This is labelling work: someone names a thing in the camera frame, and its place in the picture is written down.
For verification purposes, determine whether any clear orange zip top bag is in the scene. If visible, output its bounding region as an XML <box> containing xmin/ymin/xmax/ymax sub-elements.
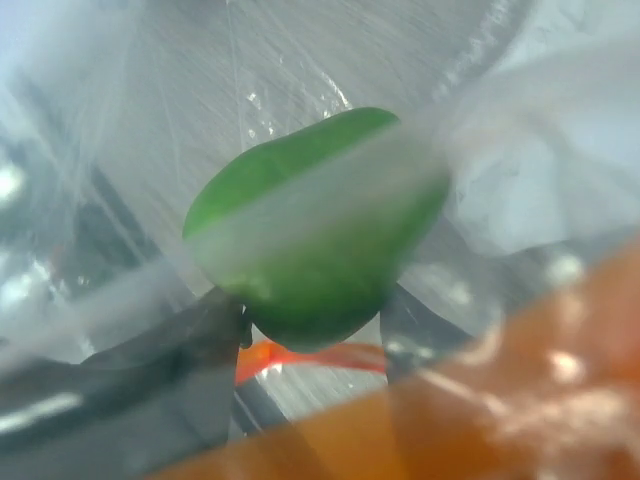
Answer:
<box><xmin>0</xmin><ymin>0</ymin><xmax>640</xmax><ymax>480</ymax></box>

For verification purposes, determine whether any green fake pepper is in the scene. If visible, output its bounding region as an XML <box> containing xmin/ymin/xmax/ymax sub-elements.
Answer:
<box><xmin>182</xmin><ymin>107</ymin><xmax>451</xmax><ymax>352</ymax></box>

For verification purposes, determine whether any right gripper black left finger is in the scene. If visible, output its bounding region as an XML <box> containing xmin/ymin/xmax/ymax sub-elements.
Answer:
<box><xmin>1</xmin><ymin>289</ymin><xmax>246</xmax><ymax>479</ymax></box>

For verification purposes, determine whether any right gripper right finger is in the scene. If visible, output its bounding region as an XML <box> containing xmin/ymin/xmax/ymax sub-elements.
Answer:
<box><xmin>379</xmin><ymin>284</ymin><xmax>472</xmax><ymax>383</ymax></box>

